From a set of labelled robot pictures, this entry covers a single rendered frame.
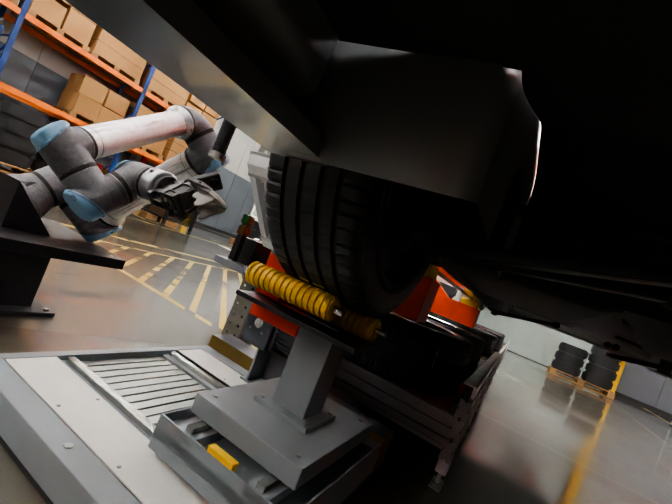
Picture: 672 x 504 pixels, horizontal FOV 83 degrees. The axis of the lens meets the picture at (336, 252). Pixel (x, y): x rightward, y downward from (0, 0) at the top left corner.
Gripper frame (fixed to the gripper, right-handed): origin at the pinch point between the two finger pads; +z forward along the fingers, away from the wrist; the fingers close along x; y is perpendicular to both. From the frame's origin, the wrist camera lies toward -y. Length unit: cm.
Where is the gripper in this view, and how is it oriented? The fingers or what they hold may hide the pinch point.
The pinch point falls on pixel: (224, 205)
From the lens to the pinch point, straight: 94.8
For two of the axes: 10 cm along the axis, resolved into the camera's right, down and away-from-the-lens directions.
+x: -0.4, -7.9, -6.1
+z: 8.3, 3.2, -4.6
